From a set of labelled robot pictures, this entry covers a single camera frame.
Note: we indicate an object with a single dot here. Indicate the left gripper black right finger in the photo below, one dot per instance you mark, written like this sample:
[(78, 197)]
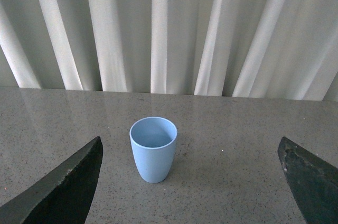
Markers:
[(312, 181)]

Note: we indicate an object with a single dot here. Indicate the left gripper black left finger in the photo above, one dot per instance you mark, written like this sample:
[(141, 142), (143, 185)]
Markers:
[(64, 195)]

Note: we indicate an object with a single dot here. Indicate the light blue plastic cup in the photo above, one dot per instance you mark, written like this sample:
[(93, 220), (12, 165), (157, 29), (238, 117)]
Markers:
[(153, 141)]

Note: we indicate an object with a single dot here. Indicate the white pleated curtain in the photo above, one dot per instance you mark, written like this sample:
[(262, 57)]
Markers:
[(237, 48)]

